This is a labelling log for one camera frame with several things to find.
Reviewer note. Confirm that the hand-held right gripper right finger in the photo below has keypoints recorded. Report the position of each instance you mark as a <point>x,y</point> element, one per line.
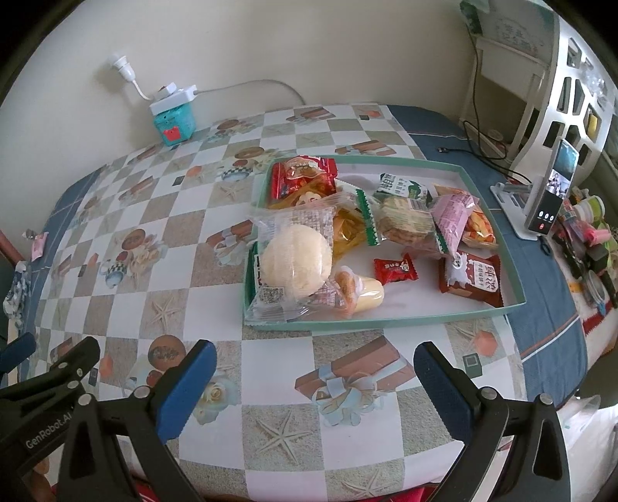
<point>442,391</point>

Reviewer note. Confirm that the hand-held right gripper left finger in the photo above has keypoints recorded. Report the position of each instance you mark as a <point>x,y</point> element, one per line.
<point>186,391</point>

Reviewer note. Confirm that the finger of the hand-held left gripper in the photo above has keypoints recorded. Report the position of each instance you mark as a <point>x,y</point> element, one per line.
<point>17,351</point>
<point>72,362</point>

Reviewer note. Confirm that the green rimmed tray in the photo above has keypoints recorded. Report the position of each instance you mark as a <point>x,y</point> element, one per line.
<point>420,301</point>

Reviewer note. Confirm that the red and white snack packet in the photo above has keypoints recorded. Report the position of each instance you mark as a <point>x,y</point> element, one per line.
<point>470,280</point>

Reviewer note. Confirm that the small yellow cake packet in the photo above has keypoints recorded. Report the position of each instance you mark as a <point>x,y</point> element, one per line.
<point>362,294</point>

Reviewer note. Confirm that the small red candy packet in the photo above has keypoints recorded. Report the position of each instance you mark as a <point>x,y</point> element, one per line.
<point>395,270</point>

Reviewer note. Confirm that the bread bun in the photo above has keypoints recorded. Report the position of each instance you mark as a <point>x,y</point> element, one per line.
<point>294,260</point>

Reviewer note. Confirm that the clear round biscuit packet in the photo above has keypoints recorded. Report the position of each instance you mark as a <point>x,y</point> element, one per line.
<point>405,222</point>

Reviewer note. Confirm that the large pink snack packet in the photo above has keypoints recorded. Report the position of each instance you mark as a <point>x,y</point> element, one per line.
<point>451,217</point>

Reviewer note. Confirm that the green orange cracker packet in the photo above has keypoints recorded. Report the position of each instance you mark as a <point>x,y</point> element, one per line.
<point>368,217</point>

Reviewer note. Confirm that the green and white snack packet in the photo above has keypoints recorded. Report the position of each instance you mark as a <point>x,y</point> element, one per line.
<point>403,186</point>

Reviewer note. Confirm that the brown wooden board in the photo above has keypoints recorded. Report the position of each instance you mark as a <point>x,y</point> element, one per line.
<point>6,246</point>

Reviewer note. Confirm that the checkered printed tablecloth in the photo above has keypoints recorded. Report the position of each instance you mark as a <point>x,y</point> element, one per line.
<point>289,367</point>

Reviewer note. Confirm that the red cloth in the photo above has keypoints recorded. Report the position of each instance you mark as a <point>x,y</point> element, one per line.
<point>159,495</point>

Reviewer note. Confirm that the small pink snack packet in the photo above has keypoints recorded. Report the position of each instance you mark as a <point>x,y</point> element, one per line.
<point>39,246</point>

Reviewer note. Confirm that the orange chips packet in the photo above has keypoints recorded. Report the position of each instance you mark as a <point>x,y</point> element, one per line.
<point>480,229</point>

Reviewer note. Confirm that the yellow snack packet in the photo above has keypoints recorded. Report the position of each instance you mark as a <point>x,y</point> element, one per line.
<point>347,230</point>

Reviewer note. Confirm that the clear jar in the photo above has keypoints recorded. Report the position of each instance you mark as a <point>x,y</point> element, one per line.
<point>597,288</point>

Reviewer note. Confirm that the white phone stand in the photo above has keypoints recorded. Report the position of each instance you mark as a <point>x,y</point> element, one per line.
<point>509,202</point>

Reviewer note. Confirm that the smartphone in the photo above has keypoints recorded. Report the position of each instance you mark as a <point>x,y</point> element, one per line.
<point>550,193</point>

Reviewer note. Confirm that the teal box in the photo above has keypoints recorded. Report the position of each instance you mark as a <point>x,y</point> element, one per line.
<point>171,123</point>

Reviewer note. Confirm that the white power strip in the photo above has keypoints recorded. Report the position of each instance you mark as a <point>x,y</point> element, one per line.
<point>174,99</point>

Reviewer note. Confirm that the white carved panel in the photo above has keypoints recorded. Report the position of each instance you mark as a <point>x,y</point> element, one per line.
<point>555,72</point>

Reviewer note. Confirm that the white small table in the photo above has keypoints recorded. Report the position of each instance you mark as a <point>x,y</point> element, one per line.
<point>507,44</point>

